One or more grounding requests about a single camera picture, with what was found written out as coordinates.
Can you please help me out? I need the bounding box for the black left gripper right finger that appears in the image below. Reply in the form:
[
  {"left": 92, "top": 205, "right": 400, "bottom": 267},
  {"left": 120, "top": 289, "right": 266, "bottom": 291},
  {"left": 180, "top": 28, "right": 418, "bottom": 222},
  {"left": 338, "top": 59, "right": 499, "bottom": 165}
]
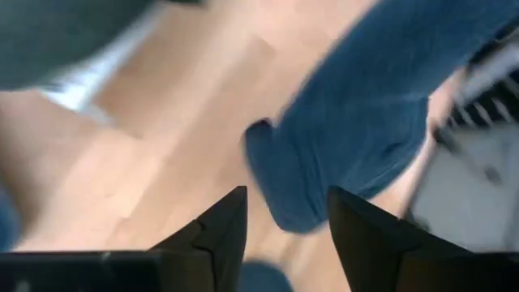
[{"left": 327, "top": 185, "right": 519, "bottom": 292}]

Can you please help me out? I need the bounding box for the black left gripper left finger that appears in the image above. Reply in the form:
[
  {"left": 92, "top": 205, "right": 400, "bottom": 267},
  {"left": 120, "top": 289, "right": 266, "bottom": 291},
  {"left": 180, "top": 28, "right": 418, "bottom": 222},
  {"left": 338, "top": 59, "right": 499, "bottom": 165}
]
[{"left": 149, "top": 185, "right": 248, "bottom": 292}]

